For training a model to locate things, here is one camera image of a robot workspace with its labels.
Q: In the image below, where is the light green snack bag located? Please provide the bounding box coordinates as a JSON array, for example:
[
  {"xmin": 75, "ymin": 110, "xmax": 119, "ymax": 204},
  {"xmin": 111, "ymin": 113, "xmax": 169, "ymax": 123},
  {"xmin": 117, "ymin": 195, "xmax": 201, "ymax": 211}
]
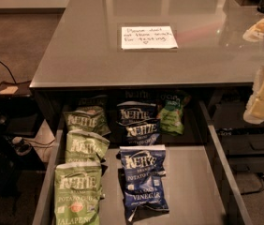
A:
[{"xmin": 157, "ymin": 91, "xmax": 191, "ymax": 136}]

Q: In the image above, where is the open grey drawer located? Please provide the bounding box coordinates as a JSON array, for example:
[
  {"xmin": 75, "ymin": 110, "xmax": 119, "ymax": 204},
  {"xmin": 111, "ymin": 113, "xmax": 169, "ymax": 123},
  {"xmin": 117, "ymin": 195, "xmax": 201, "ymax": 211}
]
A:
[{"xmin": 32, "ymin": 91, "xmax": 254, "ymax": 225}]

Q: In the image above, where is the middle blue chip bag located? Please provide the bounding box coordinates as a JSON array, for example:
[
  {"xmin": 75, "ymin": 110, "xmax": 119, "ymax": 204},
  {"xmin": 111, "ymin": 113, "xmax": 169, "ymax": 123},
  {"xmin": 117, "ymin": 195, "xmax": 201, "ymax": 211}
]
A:
[{"xmin": 125, "ymin": 119, "xmax": 160, "ymax": 145}]

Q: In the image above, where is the back dark blue chip bag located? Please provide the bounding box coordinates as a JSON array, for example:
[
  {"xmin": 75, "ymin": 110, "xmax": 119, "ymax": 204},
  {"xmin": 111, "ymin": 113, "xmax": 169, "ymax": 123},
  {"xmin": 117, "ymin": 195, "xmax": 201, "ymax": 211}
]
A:
[{"xmin": 117, "ymin": 101, "xmax": 156, "ymax": 126}]

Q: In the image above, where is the front blue vinegar chip bag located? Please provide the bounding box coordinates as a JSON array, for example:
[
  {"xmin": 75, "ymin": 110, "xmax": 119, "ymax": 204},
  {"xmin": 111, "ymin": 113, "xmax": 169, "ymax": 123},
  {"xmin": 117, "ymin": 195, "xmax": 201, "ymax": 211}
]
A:
[{"xmin": 120, "ymin": 144, "xmax": 169, "ymax": 222}]

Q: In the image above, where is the rearmost green chip bag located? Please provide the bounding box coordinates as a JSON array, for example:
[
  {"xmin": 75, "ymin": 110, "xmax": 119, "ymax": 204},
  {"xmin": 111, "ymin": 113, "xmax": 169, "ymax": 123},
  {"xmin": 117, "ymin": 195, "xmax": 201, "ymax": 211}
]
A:
[{"xmin": 78, "ymin": 95, "xmax": 108, "ymax": 108}]

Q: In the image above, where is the back green jalapeno chip bag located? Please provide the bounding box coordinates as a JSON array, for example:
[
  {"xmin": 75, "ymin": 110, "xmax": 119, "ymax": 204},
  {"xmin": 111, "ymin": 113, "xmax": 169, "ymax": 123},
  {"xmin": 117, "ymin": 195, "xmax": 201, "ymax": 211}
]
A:
[{"xmin": 64, "ymin": 106, "xmax": 110, "ymax": 136}]

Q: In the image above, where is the green jalapeno chip bag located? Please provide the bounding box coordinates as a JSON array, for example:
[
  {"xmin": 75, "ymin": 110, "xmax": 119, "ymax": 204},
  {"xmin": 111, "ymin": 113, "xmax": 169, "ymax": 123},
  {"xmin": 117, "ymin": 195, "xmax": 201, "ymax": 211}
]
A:
[
  {"xmin": 65, "ymin": 129, "xmax": 110, "ymax": 163},
  {"xmin": 54, "ymin": 161, "xmax": 102, "ymax": 225},
  {"xmin": 64, "ymin": 106, "xmax": 110, "ymax": 136}
]

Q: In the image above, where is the middle green jalapeno chip bag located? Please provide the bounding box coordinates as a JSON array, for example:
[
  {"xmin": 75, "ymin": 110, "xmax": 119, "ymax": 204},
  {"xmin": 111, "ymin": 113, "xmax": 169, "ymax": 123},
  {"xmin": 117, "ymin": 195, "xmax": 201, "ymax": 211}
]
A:
[{"xmin": 65, "ymin": 129, "xmax": 110, "ymax": 163}]

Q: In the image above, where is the front green jalapeno chip bag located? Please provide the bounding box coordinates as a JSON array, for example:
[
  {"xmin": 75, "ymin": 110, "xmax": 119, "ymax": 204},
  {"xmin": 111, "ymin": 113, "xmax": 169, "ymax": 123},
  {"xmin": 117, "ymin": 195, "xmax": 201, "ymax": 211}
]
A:
[{"xmin": 54, "ymin": 161, "xmax": 102, "ymax": 225}]

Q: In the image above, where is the white handwritten paper note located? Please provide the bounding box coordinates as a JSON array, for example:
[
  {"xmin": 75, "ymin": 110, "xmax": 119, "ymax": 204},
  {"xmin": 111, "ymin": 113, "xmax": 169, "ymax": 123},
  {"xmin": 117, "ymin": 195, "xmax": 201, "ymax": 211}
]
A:
[{"xmin": 121, "ymin": 26, "xmax": 178, "ymax": 50}]

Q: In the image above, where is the black side table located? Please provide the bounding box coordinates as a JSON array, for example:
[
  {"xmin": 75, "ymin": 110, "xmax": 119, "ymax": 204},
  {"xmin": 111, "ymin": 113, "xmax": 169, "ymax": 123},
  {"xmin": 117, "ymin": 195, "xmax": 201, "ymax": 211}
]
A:
[{"xmin": 0, "ymin": 81, "xmax": 44, "ymax": 138}]

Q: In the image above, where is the black cable on floor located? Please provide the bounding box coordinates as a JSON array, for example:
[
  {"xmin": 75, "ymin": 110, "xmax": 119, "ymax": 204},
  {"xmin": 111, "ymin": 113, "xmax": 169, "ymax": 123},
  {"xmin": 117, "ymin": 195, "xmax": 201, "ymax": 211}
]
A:
[{"xmin": 0, "ymin": 57, "xmax": 18, "ymax": 84}]

